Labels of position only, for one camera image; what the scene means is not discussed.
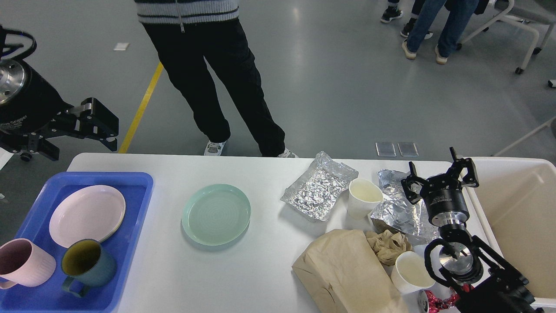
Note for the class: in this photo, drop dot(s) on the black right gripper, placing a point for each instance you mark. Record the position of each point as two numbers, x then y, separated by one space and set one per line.
442 194

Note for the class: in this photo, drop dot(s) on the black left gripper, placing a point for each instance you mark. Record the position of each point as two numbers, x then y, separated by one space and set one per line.
28 102

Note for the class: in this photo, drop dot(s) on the pink mug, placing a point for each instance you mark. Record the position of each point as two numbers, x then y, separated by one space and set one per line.
23 262

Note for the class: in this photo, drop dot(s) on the dark teal mug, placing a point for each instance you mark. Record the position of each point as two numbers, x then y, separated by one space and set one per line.
87 264

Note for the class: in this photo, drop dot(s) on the mint green plate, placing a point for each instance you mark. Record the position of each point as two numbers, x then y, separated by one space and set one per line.
216 215

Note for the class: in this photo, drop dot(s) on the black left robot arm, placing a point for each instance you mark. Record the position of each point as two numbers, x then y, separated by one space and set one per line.
18 45

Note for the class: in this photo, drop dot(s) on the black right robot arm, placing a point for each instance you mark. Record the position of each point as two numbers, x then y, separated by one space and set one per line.
484 281

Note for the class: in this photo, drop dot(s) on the crumpled foil sheet right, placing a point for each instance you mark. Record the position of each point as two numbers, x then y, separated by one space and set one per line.
398 215

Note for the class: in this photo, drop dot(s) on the crumpled foil sheet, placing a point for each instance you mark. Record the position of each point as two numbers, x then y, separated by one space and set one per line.
398 215
316 191

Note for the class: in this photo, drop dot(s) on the beige plastic bin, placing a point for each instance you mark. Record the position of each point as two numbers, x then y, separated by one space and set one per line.
516 204

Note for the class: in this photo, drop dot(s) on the white paper cup upper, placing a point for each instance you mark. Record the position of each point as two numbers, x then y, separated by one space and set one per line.
364 197

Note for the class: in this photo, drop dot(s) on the white paper cup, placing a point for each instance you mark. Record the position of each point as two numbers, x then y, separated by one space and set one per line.
409 274
364 197

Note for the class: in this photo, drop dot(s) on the crumpled brown napkin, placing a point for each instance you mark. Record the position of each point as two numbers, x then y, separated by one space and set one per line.
388 246

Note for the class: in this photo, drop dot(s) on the pink plate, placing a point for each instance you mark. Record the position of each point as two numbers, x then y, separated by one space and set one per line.
93 212

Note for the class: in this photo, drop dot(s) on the white paper cup lower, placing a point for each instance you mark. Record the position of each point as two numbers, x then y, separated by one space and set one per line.
409 274

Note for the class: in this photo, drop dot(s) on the blue plastic tray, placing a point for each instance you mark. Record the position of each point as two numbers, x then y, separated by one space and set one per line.
49 297

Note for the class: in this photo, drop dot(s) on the red candy wrapper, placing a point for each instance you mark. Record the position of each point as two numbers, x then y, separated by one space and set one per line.
429 303

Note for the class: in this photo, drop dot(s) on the crumpled foil sheet left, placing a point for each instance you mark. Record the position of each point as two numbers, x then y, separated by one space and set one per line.
316 191

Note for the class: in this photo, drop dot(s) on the brown paper bag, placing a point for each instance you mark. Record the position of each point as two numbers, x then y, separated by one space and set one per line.
342 274

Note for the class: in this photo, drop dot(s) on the person in black trousers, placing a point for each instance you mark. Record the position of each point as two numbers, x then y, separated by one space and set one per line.
193 36

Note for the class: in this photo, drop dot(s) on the white office chair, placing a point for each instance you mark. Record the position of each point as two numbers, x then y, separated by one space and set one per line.
519 13

